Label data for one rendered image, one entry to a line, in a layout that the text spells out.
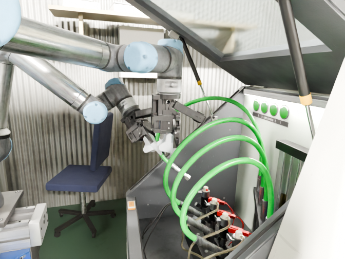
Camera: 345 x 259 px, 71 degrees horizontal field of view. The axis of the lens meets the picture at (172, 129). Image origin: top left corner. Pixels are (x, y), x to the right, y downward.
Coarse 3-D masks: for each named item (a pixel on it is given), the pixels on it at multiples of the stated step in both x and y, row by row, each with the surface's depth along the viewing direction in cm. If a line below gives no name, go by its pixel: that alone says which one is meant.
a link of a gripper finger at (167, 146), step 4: (168, 136) 75; (172, 136) 75; (168, 140) 75; (172, 140) 75; (160, 144) 75; (164, 144) 75; (168, 144) 76; (172, 144) 75; (160, 148) 75; (164, 148) 76; (168, 148) 76; (172, 148) 76; (176, 148) 75; (168, 152) 76; (172, 152) 76
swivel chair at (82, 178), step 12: (108, 120) 241; (96, 132) 217; (108, 132) 248; (96, 144) 220; (108, 144) 257; (96, 156) 223; (72, 168) 248; (84, 168) 248; (96, 168) 227; (108, 168) 250; (60, 180) 219; (72, 180) 220; (84, 180) 221; (96, 180) 221; (84, 192) 238; (84, 204) 241; (60, 216) 253; (84, 216) 239; (60, 228) 223
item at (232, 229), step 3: (228, 228) 66; (231, 228) 66; (234, 228) 66; (237, 228) 66; (240, 228) 66; (228, 231) 67; (231, 231) 66; (234, 231) 66; (243, 231) 65; (246, 231) 65; (243, 234) 65; (246, 234) 65
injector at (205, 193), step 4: (204, 192) 81; (208, 192) 81; (204, 196) 81; (208, 196) 82; (204, 200) 82; (196, 204) 82; (200, 204) 83; (204, 204) 82; (200, 208) 83; (204, 208) 83; (204, 212) 83; (204, 220) 84; (204, 224) 84
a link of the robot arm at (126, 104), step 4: (124, 100) 93; (128, 100) 93; (132, 100) 94; (120, 104) 93; (124, 104) 93; (128, 104) 92; (132, 104) 93; (136, 104) 94; (120, 108) 93; (124, 108) 92; (128, 108) 92; (120, 112) 95; (124, 112) 93
